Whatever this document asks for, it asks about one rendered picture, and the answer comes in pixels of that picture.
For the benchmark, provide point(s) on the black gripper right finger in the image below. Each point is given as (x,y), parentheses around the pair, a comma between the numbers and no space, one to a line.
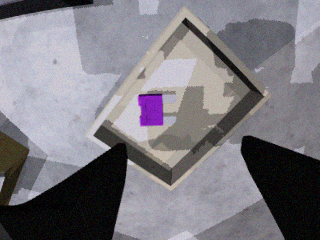
(290,183)

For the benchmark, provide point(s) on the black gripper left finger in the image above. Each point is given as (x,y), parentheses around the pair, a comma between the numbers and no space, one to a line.
(82,207)

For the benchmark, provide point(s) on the violet blade fuse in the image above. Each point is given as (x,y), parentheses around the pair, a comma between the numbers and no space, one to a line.
(151,105)

